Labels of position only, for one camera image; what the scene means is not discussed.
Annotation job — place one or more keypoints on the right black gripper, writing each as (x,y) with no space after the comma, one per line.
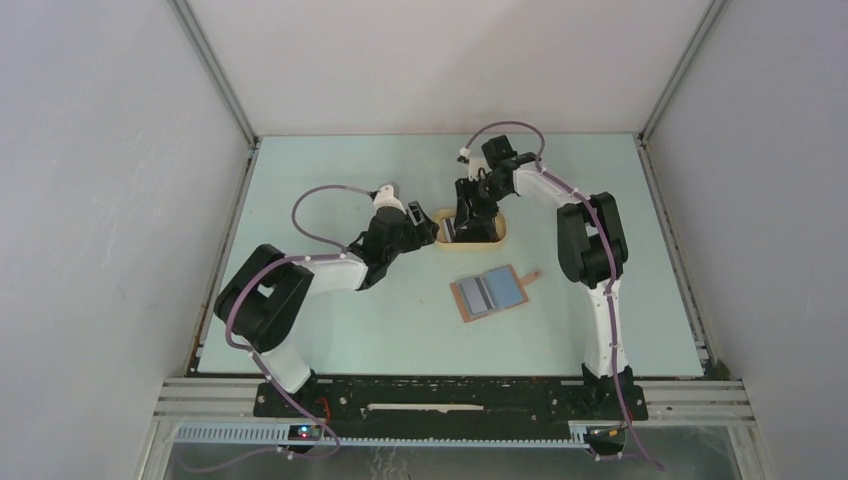
(465,190)

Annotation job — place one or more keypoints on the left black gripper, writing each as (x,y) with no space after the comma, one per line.
(422,234)

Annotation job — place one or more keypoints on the beige oval card tray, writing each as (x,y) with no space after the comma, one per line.
(442,242)

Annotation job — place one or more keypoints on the white card black stripe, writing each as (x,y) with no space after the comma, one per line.
(448,227)

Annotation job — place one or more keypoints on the brown leather card holder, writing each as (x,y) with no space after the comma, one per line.
(506,286)

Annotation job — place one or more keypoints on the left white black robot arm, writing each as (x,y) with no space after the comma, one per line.
(260,303)

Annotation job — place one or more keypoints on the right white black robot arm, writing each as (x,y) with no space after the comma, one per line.
(591,246)

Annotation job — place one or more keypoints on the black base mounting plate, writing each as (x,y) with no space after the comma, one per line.
(464,408)

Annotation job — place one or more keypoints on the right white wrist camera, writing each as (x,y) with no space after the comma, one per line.
(477,167)

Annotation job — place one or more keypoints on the aluminium frame rail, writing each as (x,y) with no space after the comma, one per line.
(249,411)

